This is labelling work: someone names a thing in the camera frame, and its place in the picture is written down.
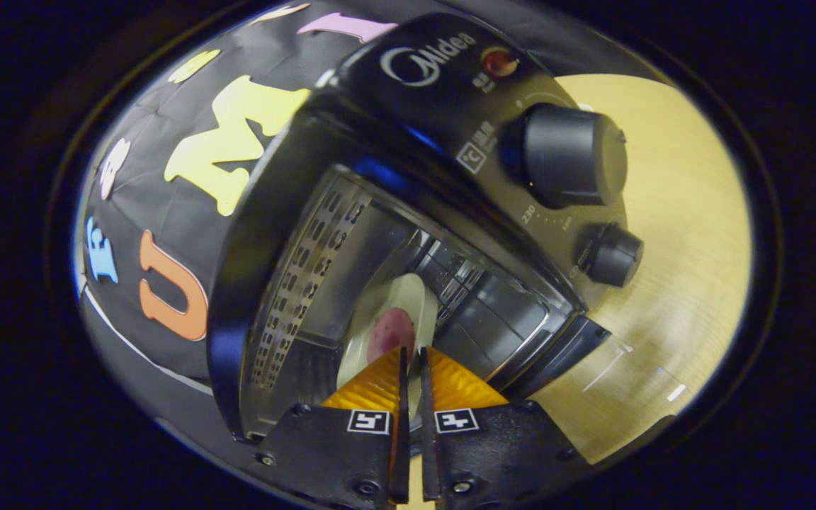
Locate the black electric oven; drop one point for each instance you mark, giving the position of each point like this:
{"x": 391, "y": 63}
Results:
{"x": 408, "y": 127}

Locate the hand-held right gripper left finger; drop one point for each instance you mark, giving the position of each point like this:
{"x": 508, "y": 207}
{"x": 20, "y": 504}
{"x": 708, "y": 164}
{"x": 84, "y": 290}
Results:
{"x": 337, "y": 453}

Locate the pink round food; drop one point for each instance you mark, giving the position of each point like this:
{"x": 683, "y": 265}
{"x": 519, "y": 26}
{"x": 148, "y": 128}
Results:
{"x": 390, "y": 329}

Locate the white square plate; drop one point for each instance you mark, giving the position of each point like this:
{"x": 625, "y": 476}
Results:
{"x": 408, "y": 292}

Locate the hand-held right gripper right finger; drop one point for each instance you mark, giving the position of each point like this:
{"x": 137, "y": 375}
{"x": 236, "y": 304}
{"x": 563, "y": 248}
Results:
{"x": 500, "y": 453}

